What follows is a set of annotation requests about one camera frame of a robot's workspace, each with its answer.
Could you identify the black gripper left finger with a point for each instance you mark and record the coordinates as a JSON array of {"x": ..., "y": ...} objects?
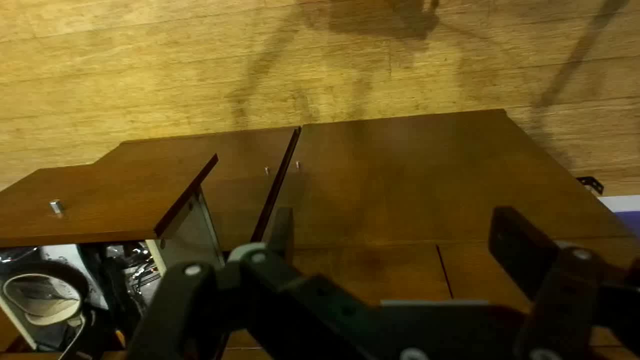
[{"x": 175, "y": 313}]

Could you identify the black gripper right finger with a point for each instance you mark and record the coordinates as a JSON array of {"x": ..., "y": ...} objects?
[{"x": 561, "y": 293}]

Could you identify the wooden drawer holding clutter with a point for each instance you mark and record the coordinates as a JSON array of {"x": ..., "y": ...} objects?
[{"x": 120, "y": 200}]

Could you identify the small metal drawer knob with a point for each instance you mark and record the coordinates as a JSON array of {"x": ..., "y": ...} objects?
[{"x": 57, "y": 208}]

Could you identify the black tangled clutter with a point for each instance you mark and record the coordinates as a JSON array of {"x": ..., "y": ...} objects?
[{"x": 117, "y": 280}]

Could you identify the small black object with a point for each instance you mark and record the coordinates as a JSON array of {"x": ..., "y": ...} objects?
[{"x": 591, "y": 182}]

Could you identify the wooden cabinet door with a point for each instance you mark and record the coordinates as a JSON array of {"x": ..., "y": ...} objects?
[
  {"x": 233, "y": 181},
  {"x": 413, "y": 181}
]

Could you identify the small metal door knob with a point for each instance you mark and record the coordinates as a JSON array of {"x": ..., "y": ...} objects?
[
  {"x": 296, "y": 163},
  {"x": 267, "y": 170}
]

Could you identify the brown wooden shelf cabinet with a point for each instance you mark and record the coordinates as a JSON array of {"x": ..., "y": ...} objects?
[{"x": 401, "y": 200}]

